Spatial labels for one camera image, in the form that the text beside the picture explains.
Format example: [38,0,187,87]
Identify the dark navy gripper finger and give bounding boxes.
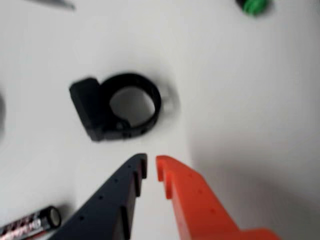
[46,153,148,240]

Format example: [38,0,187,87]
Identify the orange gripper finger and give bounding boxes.
[155,155,284,240]

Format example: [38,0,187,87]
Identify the green capped black marker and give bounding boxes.
[234,0,272,16]

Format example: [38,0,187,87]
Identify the black AA battery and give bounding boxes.
[0,205,62,240]

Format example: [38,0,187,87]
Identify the black plastic ring clamp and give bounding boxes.
[68,72,164,142]

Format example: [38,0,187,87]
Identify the teal handled scissors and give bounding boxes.
[24,0,76,12]

